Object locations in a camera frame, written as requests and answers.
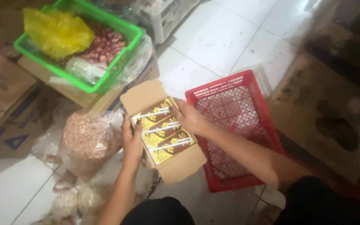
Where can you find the person's right hand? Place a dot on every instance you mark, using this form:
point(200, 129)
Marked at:
point(190, 117)

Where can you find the person's left hand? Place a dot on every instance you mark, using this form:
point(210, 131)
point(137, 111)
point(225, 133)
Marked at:
point(132, 146)

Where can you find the person's right fingers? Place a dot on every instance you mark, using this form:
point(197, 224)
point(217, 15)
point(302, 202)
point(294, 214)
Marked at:
point(176, 110)

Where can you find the brown yellow drink carton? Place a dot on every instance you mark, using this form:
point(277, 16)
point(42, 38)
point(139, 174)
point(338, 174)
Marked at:
point(152, 114)
point(162, 131)
point(172, 147)

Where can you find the small brown cardboard box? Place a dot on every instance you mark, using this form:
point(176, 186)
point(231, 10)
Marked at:
point(164, 137)

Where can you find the red plastic crate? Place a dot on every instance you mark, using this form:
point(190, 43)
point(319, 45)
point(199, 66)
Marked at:
point(233, 128)

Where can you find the cardboard carton under basket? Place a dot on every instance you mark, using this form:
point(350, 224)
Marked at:
point(105, 93)

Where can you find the clear bag of peanuts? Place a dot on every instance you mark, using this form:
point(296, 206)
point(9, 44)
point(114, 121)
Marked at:
point(87, 140)

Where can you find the white plastic crate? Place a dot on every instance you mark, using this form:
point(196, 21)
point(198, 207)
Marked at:
point(167, 15)

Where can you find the heap of red shallots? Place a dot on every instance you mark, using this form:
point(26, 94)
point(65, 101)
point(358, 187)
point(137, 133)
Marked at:
point(105, 45)

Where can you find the clear plastic bag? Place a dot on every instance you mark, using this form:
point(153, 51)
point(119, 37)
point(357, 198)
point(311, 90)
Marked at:
point(86, 70)

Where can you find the green plastic basket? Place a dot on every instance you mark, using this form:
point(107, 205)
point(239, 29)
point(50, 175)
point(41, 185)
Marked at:
point(83, 47)

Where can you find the clear bags of white garlic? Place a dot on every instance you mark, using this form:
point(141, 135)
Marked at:
point(70, 203)

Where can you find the yellow plastic bag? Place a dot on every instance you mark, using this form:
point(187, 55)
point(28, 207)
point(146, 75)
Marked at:
point(56, 32)

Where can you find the stained flat cardboard sheet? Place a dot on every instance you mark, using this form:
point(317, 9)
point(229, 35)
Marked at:
point(323, 118)

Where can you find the cardboard carton with blue print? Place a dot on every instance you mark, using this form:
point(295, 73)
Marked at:
point(17, 125)

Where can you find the large brown cardboard carton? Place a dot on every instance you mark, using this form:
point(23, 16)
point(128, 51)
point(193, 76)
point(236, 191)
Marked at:
point(2, 84)

